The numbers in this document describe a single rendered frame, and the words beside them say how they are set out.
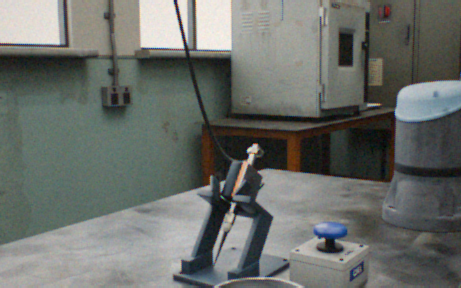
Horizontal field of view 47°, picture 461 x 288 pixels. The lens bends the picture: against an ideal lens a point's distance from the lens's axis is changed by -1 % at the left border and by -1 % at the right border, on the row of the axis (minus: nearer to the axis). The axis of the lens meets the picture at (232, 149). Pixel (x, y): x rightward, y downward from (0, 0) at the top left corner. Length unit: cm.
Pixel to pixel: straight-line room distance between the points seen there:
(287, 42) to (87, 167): 117
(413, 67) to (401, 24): 34
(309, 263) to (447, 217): 33
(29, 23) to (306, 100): 134
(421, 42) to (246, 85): 178
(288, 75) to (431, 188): 195
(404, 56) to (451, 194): 345
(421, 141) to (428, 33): 341
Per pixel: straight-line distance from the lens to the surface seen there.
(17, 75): 222
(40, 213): 232
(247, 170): 67
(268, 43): 285
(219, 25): 324
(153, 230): 89
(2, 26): 230
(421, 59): 430
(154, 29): 283
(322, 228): 64
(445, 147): 90
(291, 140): 253
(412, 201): 91
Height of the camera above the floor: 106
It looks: 9 degrees down
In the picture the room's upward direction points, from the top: 1 degrees counter-clockwise
